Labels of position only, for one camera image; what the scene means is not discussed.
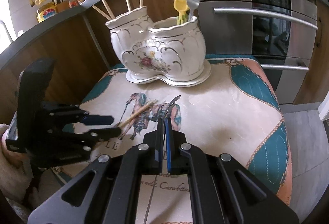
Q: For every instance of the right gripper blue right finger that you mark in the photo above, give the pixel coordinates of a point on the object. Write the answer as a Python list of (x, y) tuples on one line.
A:
[(168, 134)]

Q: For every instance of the stainless steel oven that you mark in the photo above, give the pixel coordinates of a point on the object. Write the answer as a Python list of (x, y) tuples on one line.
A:
[(280, 34)]

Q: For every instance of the white ceramic double utensil holder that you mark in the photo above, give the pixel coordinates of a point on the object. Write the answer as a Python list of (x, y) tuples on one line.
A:
[(163, 50)]

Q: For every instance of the red cap sauce bottle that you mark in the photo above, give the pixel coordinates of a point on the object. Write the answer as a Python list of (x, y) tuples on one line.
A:
[(73, 3)]

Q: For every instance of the silver spoon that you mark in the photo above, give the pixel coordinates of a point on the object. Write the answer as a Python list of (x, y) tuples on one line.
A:
[(172, 103)]

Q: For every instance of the person's hand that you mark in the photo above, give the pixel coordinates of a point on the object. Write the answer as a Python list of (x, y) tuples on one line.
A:
[(15, 180)]

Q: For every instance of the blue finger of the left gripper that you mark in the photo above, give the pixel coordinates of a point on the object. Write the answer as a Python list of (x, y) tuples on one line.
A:
[(105, 134), (97, 120)]

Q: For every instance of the printed horse table cloth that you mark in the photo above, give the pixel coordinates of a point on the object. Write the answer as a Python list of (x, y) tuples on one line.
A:
[(234, 111)]

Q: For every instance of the wooden cabinet door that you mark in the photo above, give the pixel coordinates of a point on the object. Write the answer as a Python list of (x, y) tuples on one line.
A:
[(79, 41)]

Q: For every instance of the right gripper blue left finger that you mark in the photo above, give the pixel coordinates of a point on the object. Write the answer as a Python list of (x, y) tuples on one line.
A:
[(158, 146)]

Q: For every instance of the lone wooden chopstick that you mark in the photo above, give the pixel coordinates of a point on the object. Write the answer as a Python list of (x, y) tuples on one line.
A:
[(101, 12)]

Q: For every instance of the yellow lidded jar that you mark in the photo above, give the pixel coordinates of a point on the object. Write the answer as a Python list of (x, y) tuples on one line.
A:
[(46, 11)]

